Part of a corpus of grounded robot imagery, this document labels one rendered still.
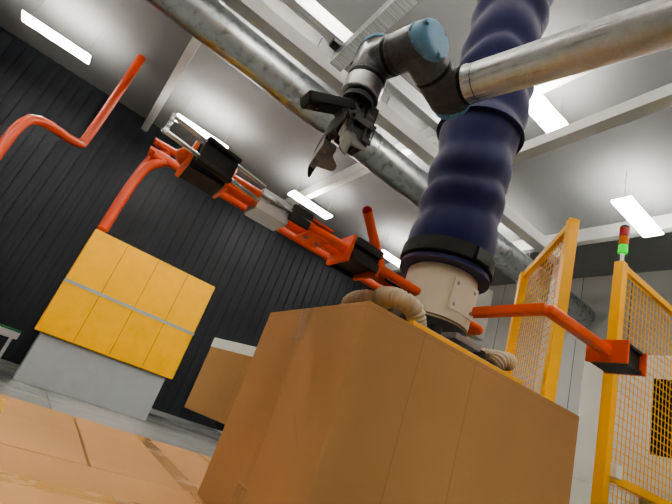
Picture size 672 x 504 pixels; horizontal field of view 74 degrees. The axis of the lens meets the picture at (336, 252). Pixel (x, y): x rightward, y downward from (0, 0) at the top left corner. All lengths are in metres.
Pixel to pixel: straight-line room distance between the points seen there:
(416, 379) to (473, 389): 0.14
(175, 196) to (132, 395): 5.52
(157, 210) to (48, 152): 2.54
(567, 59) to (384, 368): 0.67
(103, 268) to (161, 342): 1.54
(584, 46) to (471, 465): 0.78
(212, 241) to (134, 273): 4.25
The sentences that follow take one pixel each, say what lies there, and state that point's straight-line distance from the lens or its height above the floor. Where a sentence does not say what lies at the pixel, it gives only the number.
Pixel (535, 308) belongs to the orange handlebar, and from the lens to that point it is 0.95.
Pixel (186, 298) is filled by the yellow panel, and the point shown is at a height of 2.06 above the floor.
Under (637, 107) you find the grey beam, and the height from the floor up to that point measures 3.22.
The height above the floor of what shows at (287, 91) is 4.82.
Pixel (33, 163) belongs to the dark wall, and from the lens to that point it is 11.77.
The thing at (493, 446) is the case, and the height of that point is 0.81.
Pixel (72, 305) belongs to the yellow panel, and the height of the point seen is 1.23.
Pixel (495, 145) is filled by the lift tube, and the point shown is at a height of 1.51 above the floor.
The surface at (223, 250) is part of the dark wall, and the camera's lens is 12.08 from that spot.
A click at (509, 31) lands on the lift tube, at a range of 1.48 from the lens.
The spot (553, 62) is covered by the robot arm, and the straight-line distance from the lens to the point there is 1.01.
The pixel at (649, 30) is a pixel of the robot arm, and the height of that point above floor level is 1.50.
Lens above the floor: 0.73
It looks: 22 degrees up
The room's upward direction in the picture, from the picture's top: 20 degrees clockwise
